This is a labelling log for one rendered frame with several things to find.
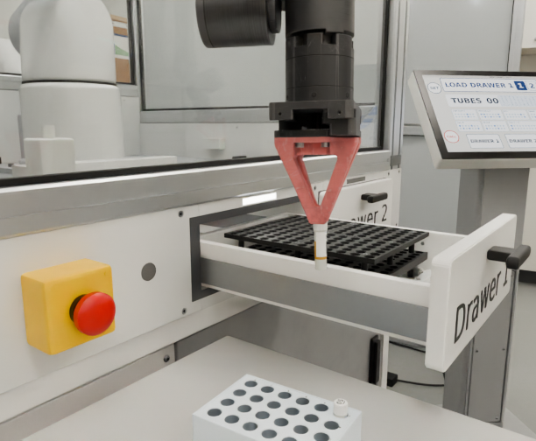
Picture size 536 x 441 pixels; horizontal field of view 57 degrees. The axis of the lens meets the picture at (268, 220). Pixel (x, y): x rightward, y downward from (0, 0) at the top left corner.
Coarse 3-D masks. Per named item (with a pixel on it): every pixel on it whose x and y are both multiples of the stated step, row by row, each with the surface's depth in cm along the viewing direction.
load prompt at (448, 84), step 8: (440, 80) 137; (448, 80) 138; (456, 80) 138; (464, 80) 138; (472, 80) 139; (480, 80) 139; (488, 80) 139; (496, 80) 140; (504, 80) 140; (512, 80) 141; (520, 80) 141; (528, 80) 141; (448, 88) 136; (456, 88) 136; (464, 88) 137; (472, 88) 137; (480, 88) 137; (488, 88) 138; (496, 88) 138; (504, 88) 139; (512, 88) 139; (520, 88) 139; (528, 88) 140
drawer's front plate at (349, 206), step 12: (384, 180) 106; (324, 192) 87; (348, 192) 92; (360, 192) 96; (372, 192) 101; (336, 204) 89; (348, 204) 93; (360, 204) 97; (372, 204) 102; (336, 216) 90; (348, 216) 93; (360, 216) 98; (384, 216) 107
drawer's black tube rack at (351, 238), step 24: (288, 216) 79; (240, 240) 65; (264, 240) 63; (288, 240) 63; (312, 240) 63; (336, 240) 63; (360, 240) 63; (384, 240) 64; (336, 264) 62; (360, 264) 63; (384, 264) 62; (408, 264) 63
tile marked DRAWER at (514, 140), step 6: (510, 138) 129; (516, 138) 130; (522, 138) 130; (528, 138) 130; (534, 138) 131; (510, 144) 128; (516, 144) 129; (522, 144) 129; (528, 144) 129; (534, 144) 129
